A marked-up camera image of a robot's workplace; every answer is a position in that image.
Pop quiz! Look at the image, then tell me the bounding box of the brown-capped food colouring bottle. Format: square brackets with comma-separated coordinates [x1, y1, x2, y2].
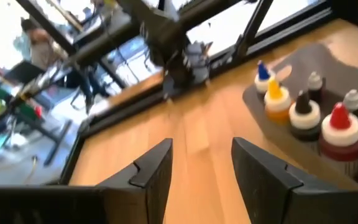
[288, 90, 322, 141]

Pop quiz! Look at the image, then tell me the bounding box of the grey laptop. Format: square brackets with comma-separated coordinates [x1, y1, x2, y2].
[4, 60, 45, 85]

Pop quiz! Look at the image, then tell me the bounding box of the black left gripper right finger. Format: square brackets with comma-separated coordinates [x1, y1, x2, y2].
[231, 137, 305, 224]

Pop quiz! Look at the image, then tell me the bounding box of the dark grey plastic bin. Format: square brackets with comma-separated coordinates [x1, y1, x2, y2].
[242, 42, 358, 190]

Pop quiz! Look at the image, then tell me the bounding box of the blue-capped food colouring bottle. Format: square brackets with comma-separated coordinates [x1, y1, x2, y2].
[254, 60, 275, 100]

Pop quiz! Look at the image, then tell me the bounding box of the orange food colouring bottle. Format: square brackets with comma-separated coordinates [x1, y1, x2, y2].
[263, 77, 293, 124]

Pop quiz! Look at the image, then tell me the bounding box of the small white-capped dropper bottle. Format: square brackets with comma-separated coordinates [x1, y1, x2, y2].
[342, 89, 358, 116]
[308, 71, 326, 100]

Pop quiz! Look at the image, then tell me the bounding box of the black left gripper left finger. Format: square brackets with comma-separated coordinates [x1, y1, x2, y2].
[96, 138, 174, 224]

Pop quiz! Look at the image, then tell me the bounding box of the person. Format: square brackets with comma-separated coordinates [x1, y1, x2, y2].
[19, 17, 68, 73]

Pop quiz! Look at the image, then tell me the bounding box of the red-capped food colouring bottle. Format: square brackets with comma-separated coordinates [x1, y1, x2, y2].
[318, 102, 358, 175]

